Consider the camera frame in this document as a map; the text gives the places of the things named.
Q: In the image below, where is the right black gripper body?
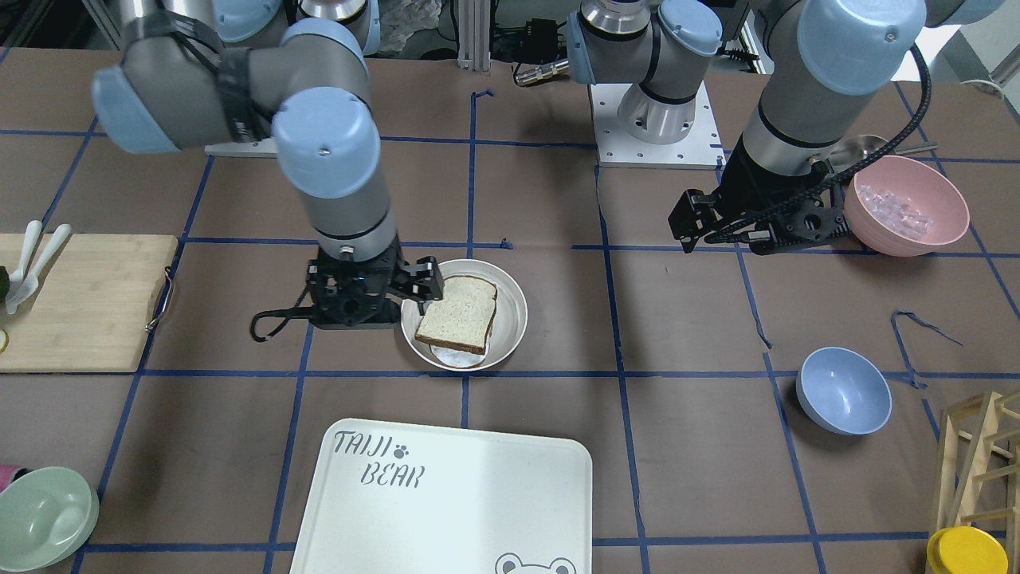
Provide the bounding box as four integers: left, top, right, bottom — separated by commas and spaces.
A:
307, 243, 444, 329

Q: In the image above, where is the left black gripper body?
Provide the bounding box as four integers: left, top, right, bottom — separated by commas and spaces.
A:
668, 142, 849, 255

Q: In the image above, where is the bread slice from board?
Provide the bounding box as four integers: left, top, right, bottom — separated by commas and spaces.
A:
414, 275, 498, 355

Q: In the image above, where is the cream round plate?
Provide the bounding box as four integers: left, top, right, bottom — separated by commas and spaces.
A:
400, 259, 528, 372

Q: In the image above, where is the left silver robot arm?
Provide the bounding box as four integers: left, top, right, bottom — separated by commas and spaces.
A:
566, 1, 999, 255

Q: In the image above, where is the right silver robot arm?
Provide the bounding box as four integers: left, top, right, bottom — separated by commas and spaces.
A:
92, 1, 444, 329

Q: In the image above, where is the metal scoop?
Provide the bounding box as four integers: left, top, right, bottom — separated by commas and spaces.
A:
827, 135, 939, 173

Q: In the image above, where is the pink bowl with ice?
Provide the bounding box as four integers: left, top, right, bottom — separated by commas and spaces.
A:
844, 155, 970, 257

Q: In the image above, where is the blue bowl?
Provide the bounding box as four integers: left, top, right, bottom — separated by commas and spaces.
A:
795, 348, 893, 436

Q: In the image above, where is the cream bear tray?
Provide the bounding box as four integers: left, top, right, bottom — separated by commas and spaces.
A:
291, 419, 593, 573

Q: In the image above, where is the wooden cutting board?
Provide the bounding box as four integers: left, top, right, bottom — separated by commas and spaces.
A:
1, 234, 179, 373

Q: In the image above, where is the wooden dish rack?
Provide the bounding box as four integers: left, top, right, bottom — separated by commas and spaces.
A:
930, 392, 1018, 552

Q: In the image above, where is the white plastic spoon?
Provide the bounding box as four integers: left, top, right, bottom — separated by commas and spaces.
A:
10, 219, 43, 293

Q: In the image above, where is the white plastic knife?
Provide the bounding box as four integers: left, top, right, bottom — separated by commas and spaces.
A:
5, 224, 73, 315

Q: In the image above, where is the yellow mug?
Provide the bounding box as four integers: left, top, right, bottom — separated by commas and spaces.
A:
926, 525, 1009, 573

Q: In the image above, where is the green bowl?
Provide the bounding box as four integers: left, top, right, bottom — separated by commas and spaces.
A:
1, 466, 100, 572

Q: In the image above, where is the pink cloth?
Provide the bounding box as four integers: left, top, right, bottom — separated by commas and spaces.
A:
0, 464, 29, 493

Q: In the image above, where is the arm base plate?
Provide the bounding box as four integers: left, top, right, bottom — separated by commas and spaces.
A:
204, 137, 278, 159
589, 84, 725, 170

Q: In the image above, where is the aluminium frame post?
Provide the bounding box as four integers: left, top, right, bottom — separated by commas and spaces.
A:
451, 1, 492, 75

